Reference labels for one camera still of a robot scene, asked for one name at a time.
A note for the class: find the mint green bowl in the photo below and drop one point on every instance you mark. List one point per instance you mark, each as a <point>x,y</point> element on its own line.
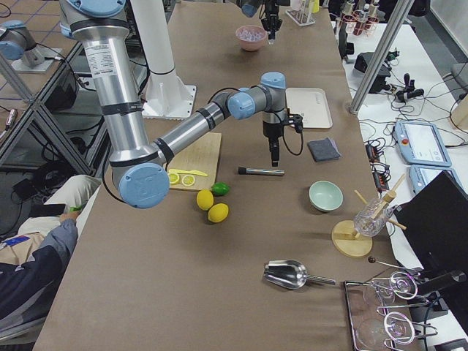
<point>325,196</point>

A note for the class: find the pink bowl of ice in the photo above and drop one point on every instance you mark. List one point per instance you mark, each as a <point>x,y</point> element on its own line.
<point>251,37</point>

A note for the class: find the lemon half upper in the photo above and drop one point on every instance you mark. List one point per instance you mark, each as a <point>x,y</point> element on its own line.
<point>188,180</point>

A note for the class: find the yellow plastic knife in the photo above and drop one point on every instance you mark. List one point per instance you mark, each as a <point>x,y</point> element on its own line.
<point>188,172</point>

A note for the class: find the green lime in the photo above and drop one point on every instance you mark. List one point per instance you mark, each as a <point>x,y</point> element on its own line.
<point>220,189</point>

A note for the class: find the clear glass on rack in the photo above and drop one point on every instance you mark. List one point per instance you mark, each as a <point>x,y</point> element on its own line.
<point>372,218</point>

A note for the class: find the teach pendant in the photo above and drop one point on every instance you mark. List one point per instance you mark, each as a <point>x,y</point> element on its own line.
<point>420,143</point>
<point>422,175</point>

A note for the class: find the yellow lemon outer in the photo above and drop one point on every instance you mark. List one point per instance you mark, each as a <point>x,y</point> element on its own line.
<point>218,213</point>

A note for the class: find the lemon half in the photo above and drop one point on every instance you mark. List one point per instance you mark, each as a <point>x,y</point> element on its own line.
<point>188,180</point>
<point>174,178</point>

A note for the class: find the teach pendant lower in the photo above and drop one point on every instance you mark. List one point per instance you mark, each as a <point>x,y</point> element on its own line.
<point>422,175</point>

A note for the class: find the lemon half lower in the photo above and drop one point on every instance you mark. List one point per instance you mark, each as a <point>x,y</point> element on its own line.
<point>174,178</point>

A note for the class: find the steel muddler black tip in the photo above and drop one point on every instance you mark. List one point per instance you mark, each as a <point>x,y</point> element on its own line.
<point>260,172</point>

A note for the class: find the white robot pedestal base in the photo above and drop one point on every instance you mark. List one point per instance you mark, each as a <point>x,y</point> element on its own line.
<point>166,95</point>

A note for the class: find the cream rabbit tray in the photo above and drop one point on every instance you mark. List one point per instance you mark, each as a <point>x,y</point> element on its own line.
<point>311,104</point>

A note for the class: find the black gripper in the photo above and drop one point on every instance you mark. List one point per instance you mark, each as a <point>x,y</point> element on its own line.
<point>270,131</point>
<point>271,17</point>

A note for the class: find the teach pendant upper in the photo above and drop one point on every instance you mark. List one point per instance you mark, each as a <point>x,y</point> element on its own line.
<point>420,143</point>

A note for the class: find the yellow lemon near board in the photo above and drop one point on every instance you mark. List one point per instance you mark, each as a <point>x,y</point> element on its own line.
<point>205,199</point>

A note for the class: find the black monitor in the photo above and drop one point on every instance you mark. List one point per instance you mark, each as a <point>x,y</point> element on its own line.
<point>436,221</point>

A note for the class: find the metal wire glass rack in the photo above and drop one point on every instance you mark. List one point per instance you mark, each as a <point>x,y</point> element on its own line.
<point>378,312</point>

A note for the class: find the grey folded cloth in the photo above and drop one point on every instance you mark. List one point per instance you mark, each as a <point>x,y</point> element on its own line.
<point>323,150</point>

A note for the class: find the steel ice scoop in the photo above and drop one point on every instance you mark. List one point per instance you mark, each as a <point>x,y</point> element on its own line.
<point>291,274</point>

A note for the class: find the aluminium frame post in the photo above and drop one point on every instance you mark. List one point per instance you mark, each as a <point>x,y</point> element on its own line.
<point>396,19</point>

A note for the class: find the seated person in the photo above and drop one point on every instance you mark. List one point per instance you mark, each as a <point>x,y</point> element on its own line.
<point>33,261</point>

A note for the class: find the wooden glass rack stand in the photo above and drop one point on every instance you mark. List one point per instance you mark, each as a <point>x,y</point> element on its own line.
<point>346,238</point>

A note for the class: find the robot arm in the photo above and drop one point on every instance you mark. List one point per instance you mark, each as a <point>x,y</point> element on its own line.
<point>138,173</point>
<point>250,7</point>

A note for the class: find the wooden cutting board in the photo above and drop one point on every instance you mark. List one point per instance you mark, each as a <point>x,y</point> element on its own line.
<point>202,155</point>

